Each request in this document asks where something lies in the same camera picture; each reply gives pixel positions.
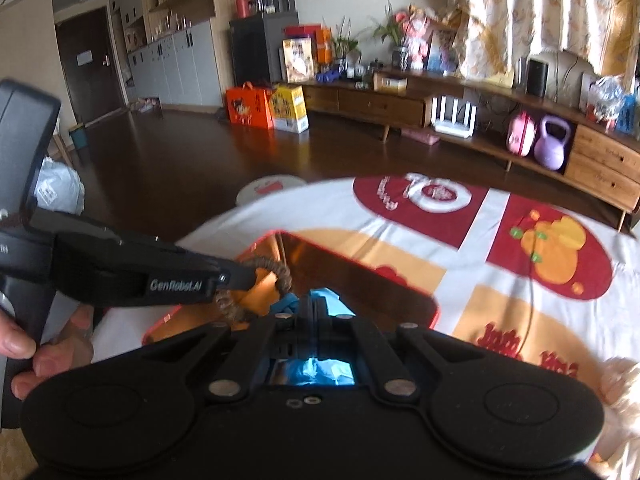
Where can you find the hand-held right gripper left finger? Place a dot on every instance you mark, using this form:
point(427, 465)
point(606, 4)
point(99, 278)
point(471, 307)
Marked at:
point(305, 321)

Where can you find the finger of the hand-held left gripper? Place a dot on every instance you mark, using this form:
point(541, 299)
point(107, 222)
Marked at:
point(230, 275)

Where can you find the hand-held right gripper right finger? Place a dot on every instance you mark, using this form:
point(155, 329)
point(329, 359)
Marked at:
point(321, 321)

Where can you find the blue cloth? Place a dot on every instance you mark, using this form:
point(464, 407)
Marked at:
point(340, 305)

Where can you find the red tin box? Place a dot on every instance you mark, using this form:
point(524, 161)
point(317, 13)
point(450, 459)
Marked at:
point(310, 260)

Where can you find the person's left hand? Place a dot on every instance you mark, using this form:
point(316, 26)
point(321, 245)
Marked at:
point(55, 360)

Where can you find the white sack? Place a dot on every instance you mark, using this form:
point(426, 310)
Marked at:
point(60, 187)

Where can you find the teal bin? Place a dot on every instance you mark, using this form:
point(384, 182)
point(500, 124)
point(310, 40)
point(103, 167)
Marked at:
point(78, 137)

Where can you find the dark wooden door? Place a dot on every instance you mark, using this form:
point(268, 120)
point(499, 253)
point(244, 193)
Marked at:
point(90, 85)

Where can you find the orange gift box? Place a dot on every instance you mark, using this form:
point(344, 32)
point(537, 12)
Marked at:
point(247, 107)

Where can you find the grey floor cabinets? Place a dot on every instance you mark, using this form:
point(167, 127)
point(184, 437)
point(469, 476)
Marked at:
point(175, 65)

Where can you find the yellow carton box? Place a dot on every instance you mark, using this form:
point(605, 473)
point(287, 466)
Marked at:
point(289, 107)

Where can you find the flat pink box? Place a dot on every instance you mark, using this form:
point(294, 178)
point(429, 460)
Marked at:
point(420, 136)

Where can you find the blue toy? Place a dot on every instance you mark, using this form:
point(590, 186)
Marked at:
point(329, 77)

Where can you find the wooden TV cabinet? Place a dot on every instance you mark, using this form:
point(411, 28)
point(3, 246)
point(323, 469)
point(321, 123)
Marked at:
point(380, 107)

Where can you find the coffee print box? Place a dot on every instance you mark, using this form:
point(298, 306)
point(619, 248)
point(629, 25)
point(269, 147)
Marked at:
point(298, 60)

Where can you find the black cabinet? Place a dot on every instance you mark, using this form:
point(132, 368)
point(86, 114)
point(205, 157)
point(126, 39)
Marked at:
point(255, 50)

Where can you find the white router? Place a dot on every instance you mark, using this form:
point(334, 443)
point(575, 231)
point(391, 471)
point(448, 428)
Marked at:
point(452, 127)

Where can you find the small cardboard box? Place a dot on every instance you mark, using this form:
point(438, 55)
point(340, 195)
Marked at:
point(390, 82)

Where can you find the tall orange box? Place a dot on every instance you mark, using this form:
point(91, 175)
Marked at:
point(324, 45)

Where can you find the flat red box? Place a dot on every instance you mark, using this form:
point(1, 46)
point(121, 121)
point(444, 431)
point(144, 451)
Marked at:
point(300, 31)

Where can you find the green potted plant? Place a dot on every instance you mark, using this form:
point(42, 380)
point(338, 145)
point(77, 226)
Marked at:
point(345, 45)

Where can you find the red thermos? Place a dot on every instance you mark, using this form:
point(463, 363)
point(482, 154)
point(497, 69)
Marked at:
point(243, 6)

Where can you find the pink toy case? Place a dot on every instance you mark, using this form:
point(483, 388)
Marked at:
point(520, 135)

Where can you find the purple kettlebell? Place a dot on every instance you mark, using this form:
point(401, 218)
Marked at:
point(550, 152)

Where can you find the plant in glass vase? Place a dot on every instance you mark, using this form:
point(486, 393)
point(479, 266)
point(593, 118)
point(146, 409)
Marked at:
point(395, 35)

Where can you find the illustrated blue box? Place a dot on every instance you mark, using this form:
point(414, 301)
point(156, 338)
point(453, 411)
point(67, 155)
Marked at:
point(442, 55)

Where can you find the pink doll figure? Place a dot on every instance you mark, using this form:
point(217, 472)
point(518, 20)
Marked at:
point(419, 40)

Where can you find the black speaker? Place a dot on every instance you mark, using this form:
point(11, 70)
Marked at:
point(537, 77)

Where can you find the clear plastic bag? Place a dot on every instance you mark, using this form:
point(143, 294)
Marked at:
point(605, 100)

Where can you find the blue packet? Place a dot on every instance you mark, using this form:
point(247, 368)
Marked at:
point(629, 112)

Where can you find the floral curtain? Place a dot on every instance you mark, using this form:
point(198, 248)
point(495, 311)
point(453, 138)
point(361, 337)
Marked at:
point(525, 5)

